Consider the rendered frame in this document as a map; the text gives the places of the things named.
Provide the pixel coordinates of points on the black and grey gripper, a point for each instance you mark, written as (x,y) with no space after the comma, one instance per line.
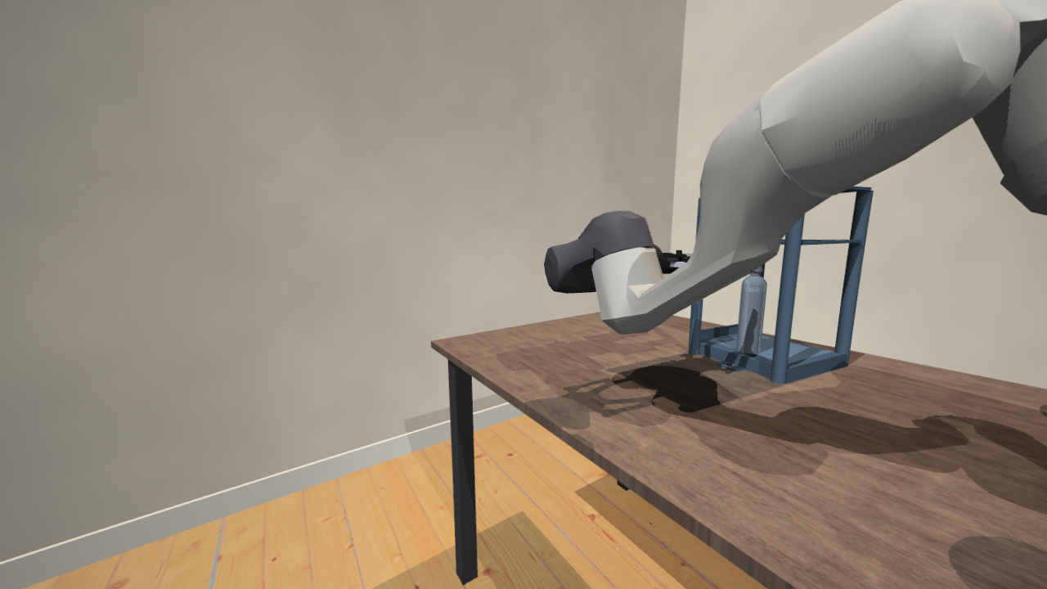
(670,261)

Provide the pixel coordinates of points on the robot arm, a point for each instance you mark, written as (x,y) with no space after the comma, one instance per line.
(866,103)

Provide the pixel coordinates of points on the dark blue shelving unit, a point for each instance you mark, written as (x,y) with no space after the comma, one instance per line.
(779,357)

